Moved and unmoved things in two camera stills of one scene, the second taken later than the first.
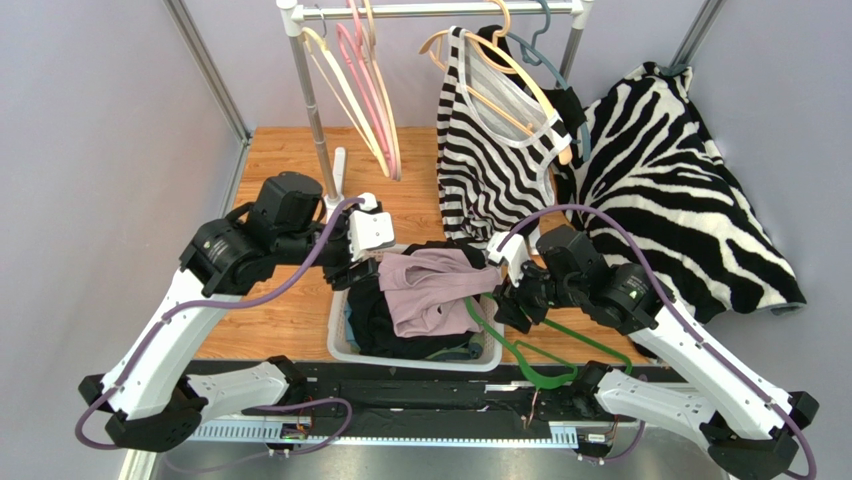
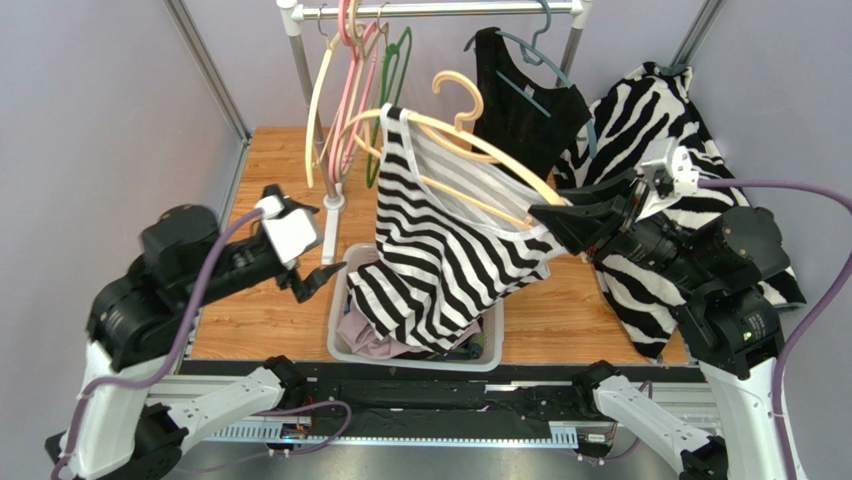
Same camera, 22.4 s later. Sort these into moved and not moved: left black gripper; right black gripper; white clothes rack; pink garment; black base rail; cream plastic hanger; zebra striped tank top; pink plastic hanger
Moved: left black gripper; cream plastic hanger; pink plastic hanger; pink garment; zebra striped tank top; right black gripper
Not moved: white clothes rack; black base rail
